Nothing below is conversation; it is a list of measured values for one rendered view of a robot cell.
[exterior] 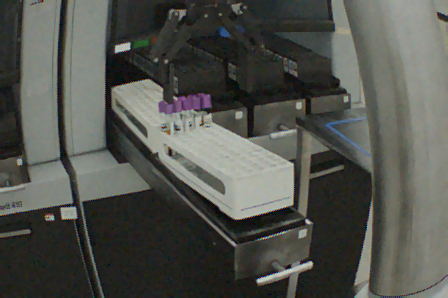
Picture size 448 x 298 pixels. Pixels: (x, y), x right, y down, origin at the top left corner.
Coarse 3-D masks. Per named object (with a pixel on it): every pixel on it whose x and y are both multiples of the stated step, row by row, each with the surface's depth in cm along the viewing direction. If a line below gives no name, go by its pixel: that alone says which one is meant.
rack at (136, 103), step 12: (132, 84) 152; (144, 84) 151; (156, 84) 150; (120, 96) 144; (132, 96) 144; (144, 96) 144; (156, 96) 143; (120, 108) 148; (132, 108) 136; (144, 108) 135; (156, 108) 135; (132, 120) 144; (144, 120) 130; (156, 120) 129; (144, 132) 139; (156, 132) 126; (156, 144) 127
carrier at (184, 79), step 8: (184, 72) 153; (192, 72) 152; (200, 72) 153; (208, 72) 153; (216, 72) 154; (224, 72) 155; (176, 80) 152; (184, 80) 151; (192, 80) 152; (200, 80) 153; (208, 80) 154; (216, 80) 155; (224, 80) 156; (176, 88) 152; (184, 88) 152; (192, 88) 153; (200, 88) 154; (208, 88) 155; (216, 88) 156; (224, 88) 157; (184, 96) 153
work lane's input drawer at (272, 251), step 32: (128, 128) 139; (128, 160) 138; (160, 192) 123; (192, 192) 112; (192, 224) 112; (224, 224) 103; (256, 224) 102; (288, 224) 102; (224, 256) 102; (256, 256) 101; (288, 256) 104
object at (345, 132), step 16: (336, 112) 146; (352, 112) 147; (304, 128) 140; (320, 128) 137; (336, 128) 137; (352, 128) 137; (304, 144) 144; (336, 144) 129; (352, 144) 129; (368, 144) 129; (304, 160) 145; (352, 160) 124; (368, 160) 122; (304, 176) 146; (368, 176) 118; (304, 192) 148; (304, 208) 150; (288, 288) 158; (352, 288) 170
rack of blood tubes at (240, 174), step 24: (168, 144) 119; (192, 144) 115; (216, 144) 115; (240, 144) 114; (192, 168) 116; (216, 168) 103; (240, 168) 104; (264, 168) 103; (288, 168) 102; (216, 192) 105; (240, 192) 100; (264, 192) 101; (288, 192) 103; (240, 216) 101
